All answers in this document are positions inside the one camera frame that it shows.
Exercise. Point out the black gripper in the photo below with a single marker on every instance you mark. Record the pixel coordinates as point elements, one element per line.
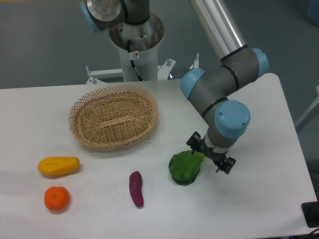
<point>212,151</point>

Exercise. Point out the green bok choy vegetable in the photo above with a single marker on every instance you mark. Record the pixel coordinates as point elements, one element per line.
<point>185,166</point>

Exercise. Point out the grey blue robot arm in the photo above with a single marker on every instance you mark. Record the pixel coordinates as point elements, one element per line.
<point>227,119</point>

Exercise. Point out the purple sweet potato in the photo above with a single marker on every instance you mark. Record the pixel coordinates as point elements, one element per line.
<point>135,188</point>

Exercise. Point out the woven wicker basket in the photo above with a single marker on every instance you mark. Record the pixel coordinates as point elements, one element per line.
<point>113,117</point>

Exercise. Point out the black device at table edge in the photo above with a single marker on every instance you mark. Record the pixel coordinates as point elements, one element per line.
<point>311,213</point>

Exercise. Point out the yellow papaya fruit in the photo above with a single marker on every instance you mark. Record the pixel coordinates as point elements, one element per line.
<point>58,165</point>

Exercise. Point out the orange mandarin fruit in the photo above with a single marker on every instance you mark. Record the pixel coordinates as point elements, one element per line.
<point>56,198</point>

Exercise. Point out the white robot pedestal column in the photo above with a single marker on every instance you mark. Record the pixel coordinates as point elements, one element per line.
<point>138,48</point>

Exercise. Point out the white metal base frame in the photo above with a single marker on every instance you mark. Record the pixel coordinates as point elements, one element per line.
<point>94,77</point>

